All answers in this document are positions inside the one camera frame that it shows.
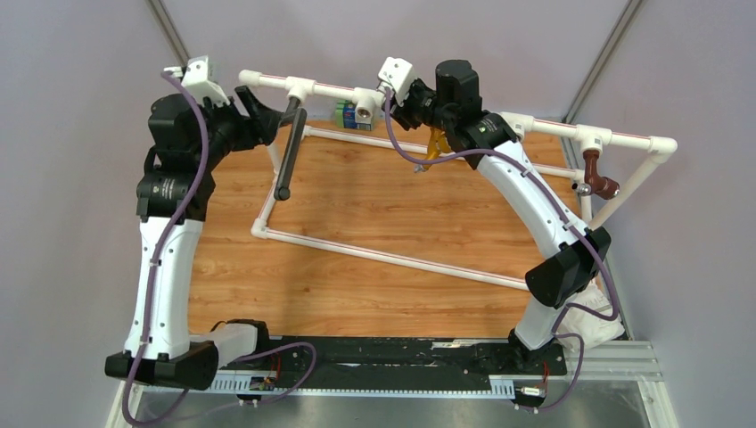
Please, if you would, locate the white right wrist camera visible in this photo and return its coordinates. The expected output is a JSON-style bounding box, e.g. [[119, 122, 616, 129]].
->
[[378, 57, 419, 105]]

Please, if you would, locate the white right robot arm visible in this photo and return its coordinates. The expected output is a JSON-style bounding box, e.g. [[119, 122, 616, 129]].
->
[[377, 57, 611, 374]]

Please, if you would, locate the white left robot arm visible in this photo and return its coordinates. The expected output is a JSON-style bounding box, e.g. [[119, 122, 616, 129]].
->
[[104, 86, 282, 391]]

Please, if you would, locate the chrome faucet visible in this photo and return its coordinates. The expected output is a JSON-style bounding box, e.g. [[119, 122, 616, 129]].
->
[[513, 122, 529, 140]]

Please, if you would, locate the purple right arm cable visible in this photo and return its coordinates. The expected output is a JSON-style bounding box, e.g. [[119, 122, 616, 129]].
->
[[382, 88, 621, 413]]

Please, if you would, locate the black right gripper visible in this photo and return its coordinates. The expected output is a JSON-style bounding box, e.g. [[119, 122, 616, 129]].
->
[[380, 78, 453, 134]]

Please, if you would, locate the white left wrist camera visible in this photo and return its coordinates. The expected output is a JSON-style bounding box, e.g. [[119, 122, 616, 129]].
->
[[163, 55, 231, 107]]

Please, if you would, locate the white thread seal tape roll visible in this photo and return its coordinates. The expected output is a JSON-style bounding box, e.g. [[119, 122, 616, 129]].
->
[[557, 281, 625, 349]]

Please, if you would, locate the green blue small box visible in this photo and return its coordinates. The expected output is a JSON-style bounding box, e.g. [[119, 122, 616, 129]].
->
[[334, 100, 374, 131]]

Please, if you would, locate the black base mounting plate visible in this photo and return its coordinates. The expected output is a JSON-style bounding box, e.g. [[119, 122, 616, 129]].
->
[[227, 335, 568, 392]]

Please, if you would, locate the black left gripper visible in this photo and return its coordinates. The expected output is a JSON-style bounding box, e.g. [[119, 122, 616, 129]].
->
[[194, 85, 285, 170]]

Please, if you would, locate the yellow faucet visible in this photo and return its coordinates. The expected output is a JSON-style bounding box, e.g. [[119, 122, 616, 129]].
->
[[414, 128, 452, 173]]

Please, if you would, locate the brown faucet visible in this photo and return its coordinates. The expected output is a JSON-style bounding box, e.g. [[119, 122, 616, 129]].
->
[[574, 149, 620, 200]]

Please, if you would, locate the dark grey long faucet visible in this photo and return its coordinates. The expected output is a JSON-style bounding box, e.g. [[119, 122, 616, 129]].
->
[[274, 96, 308, 201]]

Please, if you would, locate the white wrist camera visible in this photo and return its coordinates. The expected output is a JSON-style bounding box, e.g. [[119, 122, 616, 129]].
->
[[163, 55, 231, 107], [378, 57, 419, 105]]

